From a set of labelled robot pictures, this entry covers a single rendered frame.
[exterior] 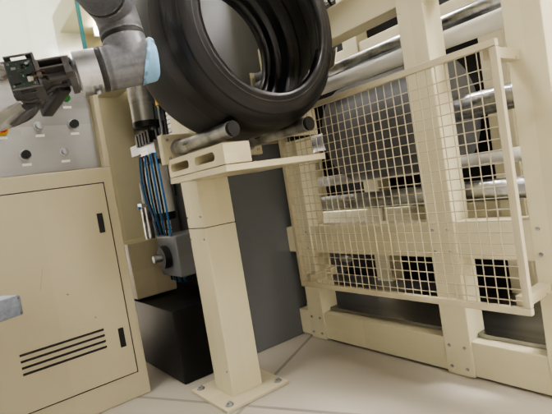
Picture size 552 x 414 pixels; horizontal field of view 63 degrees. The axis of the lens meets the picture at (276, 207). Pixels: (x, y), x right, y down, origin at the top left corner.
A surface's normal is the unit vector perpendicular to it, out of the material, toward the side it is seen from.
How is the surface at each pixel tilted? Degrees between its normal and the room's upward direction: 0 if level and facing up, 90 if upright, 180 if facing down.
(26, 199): 90
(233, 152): 90
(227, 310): 90
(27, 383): 90
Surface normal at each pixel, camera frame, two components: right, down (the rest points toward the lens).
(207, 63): 0.48, 0.07
